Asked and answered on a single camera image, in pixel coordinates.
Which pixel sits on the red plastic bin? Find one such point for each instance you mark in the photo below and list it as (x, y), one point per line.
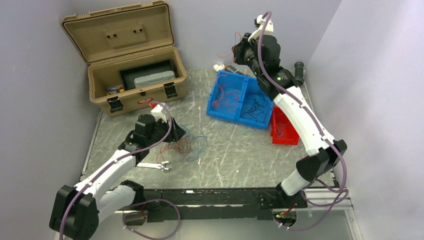
(282, 131)

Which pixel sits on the yellow black tool in toolbox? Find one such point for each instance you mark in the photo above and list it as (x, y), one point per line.
(115, 89)

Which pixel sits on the small grey motor part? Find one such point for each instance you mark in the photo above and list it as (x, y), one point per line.
(232, 69)

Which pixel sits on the silver open-end wrench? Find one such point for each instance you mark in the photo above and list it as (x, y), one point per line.
(160, 166)

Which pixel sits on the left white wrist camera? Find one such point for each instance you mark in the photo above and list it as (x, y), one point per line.
(158, 112)

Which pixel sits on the black tray in toolbox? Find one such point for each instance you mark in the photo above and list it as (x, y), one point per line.
(128, 75)

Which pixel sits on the grey case in toolbox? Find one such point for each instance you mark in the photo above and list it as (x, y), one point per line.
(154, 78)

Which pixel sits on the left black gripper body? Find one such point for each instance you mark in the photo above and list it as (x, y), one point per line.
(161, 129)

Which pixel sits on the tan plastic toolbox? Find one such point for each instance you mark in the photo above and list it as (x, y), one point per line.
(119, 38)

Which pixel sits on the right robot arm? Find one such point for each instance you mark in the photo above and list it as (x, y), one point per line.
(283, 88)

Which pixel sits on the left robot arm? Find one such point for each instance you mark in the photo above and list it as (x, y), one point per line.
(78, 210)

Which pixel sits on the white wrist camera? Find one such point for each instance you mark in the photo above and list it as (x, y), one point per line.
(262, 26)
(158, 112)

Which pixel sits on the white pipe fitting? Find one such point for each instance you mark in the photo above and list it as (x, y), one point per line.
(218, 68)

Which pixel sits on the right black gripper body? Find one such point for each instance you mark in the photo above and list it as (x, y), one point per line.
(245, 54)

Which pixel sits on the aluminium frame rail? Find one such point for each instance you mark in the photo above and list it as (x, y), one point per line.
(323, 199)

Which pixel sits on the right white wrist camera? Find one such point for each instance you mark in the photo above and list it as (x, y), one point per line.
(262, 26)

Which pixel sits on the blue double plastic bin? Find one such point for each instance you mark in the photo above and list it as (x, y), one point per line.
(238, 99)

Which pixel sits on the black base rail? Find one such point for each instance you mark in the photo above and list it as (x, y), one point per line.
(215, 203)

